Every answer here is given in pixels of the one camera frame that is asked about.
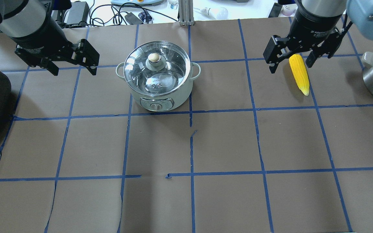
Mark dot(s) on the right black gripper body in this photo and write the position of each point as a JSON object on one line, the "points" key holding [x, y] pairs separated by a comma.
{"points": [[312, 28]]}

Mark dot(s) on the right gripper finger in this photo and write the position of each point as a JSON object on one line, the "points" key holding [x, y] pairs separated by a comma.
{"points": [[276, 51], [329, 47]]}

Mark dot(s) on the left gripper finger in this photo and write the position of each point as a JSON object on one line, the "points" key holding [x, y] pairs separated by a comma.
{"points": [[34, 60], [85, 55]]}

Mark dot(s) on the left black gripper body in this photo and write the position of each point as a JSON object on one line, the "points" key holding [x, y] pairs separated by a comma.
{"points": [[39, 36]]}

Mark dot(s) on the yellow corn cob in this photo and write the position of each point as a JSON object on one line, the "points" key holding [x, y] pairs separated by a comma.
{"points": [[300, 74]]}

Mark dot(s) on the glass pot lid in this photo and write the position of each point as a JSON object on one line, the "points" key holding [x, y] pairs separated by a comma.
{"points": [[154, 56]]}

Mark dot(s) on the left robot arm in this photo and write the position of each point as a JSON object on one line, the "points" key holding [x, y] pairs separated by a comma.
{"points": [[9, 8]]}

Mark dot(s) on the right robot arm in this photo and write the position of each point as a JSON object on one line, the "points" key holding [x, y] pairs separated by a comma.
{"points": [[354, 12]]}

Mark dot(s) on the pale green electric pot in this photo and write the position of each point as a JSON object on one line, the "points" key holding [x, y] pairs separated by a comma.
{"points": [[164, 90]]}

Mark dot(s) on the paper cup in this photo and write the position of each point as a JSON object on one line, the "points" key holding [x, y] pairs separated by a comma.
{"points": [[289, 10]]}

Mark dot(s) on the black power adapter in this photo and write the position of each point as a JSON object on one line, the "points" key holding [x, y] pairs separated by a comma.
{"points": [[132, 19]]}

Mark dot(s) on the white light bulb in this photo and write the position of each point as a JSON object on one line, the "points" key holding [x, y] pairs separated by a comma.
{"points": [[217, 13]]}

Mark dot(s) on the aluminium frame post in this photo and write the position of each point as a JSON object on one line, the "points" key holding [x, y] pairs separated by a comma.
{"points": [[186, 13]]}

